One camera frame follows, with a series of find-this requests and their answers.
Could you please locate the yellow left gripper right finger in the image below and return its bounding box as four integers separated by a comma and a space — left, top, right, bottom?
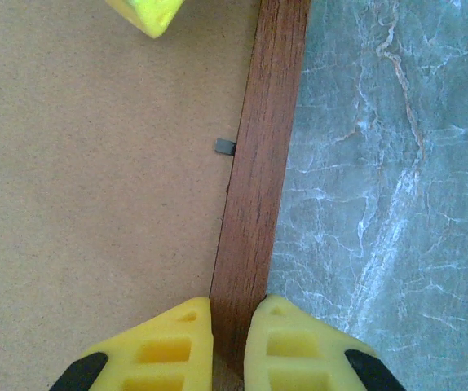
243, 293, 407, 391

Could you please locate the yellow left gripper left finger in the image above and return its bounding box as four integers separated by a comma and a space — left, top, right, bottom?
48, 296, 214, 391

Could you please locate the brown frame backing board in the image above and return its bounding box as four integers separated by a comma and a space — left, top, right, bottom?
0, 0, 262, 391

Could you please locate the brown wooden picture frame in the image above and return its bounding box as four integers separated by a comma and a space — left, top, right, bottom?
208, 0, 312, 391

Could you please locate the small metal frame tab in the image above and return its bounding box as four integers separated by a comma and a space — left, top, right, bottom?
214, 138, 236, 156

